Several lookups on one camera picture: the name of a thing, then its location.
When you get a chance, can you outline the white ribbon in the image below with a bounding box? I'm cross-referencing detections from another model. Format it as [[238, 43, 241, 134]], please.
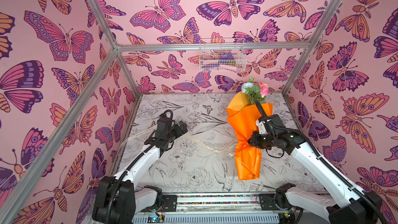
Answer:
[[121, 125, 237, 162]]

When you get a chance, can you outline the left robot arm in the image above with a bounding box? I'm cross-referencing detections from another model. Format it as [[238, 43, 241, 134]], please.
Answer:
[[92, 110, 188, 224]]

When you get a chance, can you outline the pink fake rose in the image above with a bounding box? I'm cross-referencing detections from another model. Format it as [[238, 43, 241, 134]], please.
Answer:
[[258, 83, 269, 98]]

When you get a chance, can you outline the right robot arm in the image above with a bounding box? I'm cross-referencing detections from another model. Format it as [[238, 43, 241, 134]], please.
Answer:
[[249, 113, 387, 224]]

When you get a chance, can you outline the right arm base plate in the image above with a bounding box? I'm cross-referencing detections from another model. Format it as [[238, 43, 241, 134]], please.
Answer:
[[257, 193, 297, 212]]

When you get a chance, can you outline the white fake flower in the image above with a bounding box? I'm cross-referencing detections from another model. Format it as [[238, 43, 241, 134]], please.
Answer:
[[241, 77, 261, 105]]

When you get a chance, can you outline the green circuit board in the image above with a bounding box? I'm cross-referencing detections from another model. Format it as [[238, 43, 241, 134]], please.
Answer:
[[147, 215, 164, 224]]

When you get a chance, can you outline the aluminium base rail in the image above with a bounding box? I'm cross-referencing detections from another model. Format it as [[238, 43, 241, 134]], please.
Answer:
[[83, 191, 353, 224]]

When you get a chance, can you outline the orange wrapping paper sheet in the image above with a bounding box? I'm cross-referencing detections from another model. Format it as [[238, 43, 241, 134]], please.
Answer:
[[227, 92, 262, 180]]

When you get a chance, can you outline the white wire basket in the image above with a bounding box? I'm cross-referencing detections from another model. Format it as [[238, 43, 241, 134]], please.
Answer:
[[198, 38, 247, 73]]

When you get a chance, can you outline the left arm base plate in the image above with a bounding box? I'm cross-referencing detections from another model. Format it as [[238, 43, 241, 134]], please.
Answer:
[[141, 195, 178, 213]]

